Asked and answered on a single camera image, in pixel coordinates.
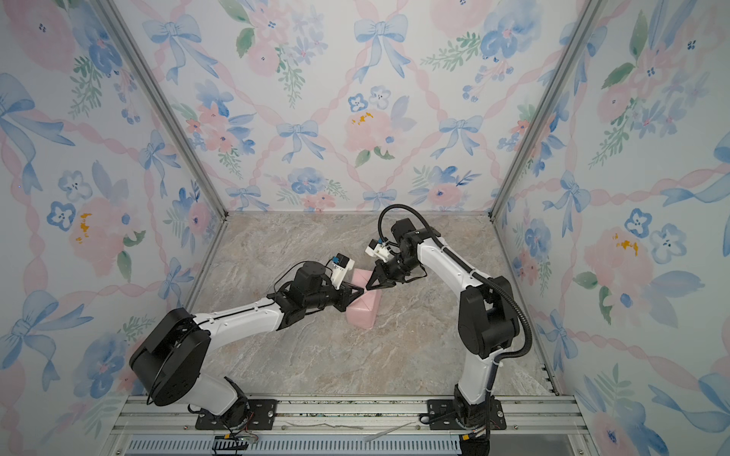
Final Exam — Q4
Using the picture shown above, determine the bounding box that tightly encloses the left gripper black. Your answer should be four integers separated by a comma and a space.
305, 281, 366, 314

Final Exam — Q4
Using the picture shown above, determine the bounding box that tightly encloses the purple pink wrapping paper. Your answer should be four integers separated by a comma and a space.
345, 269, 382, 330

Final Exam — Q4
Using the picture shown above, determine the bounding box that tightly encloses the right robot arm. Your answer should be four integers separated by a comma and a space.
366, 230, 525, 429

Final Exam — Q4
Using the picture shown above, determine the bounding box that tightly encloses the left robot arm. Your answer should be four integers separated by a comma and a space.
129, 261, 364, 429

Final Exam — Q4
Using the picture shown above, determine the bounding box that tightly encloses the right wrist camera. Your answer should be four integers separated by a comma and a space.
365, 218, 416, 261

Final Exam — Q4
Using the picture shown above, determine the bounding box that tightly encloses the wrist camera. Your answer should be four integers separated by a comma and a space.
330, 254, 355, 289
365, 218, 416, 261

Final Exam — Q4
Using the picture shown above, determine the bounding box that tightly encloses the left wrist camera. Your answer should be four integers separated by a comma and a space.
330, 254, 355, 289

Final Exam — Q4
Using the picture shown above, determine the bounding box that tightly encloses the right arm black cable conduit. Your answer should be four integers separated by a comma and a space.
377, 203, 534, 360

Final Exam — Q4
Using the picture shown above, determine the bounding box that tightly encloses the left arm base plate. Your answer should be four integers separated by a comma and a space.
195, 399, 279, 431

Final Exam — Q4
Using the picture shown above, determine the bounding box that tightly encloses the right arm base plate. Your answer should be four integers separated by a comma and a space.
419, 396, 507, 432

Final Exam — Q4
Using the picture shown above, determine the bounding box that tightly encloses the right aluminium corner post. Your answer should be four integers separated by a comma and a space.
489, 0, 605, 223

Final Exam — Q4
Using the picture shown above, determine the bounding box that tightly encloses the aluminium corner post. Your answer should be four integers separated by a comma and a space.
489, 0, 605, 223
90, 1, 228, 220

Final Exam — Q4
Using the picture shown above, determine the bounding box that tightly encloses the aluminium frame rail front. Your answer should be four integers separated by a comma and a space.
111, 394, 589, 435

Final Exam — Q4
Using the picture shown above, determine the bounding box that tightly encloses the left aluminium corner post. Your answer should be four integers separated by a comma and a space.
90, 1, 228, 220

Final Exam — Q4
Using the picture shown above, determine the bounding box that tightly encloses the vented cable duct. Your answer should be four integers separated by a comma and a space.
117, 434, 462, 455

